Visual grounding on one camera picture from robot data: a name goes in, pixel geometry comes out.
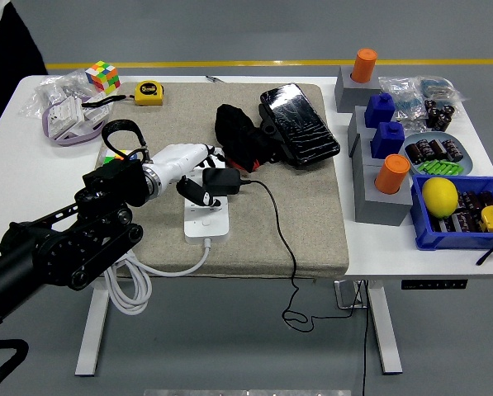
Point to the person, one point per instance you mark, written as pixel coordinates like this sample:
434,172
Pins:
6,49

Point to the green plastic pieces pile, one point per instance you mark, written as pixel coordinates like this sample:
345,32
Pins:
438,168

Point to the clear bag of small parts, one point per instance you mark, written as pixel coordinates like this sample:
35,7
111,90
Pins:
401,92

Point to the grey block with hole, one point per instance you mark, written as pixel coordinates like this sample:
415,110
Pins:
363,154
355,123
349,97
378,208

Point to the blue block with knob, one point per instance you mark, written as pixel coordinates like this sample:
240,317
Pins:
388,140
379,111

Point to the light blue plate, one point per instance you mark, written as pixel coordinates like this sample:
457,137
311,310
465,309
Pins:
468,163

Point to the clear bag of blue parts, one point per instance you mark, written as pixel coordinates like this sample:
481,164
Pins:
438,87

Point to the multicolour puzzle cube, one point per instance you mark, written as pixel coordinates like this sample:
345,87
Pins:
102,78
114,156

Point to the white table leg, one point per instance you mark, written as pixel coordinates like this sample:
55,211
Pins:
388,330
91,330

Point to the purple plastic tray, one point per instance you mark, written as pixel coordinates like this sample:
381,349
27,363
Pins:
74,141

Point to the clear bag of white parts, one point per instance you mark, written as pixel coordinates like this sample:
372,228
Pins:
52,90

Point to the black table control panel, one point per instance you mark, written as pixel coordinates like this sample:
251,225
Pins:
434,284

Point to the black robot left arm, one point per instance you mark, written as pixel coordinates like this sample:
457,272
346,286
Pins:
44,251

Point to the black glossy phone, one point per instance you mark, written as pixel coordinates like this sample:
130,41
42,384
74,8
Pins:
300,123

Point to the white plastic socket module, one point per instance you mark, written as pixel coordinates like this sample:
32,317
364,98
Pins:
66,117
95,114

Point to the grey pen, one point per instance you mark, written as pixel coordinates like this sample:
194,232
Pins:
214,78

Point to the yellow lemon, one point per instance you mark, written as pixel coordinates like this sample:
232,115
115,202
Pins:
439,198

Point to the grey-brown fabric mat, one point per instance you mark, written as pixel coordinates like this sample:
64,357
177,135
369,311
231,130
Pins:
295,214

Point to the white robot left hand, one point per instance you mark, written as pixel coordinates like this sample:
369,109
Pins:
176,158

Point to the black cloth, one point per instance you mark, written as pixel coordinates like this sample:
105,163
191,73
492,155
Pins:
233,128

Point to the black phone holder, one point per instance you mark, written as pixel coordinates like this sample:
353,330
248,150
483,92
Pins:
267,127

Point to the orange cylinder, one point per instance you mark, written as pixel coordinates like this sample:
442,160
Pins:
363,66
391,173

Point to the blue plastic bin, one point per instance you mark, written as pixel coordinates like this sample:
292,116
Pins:
456,241

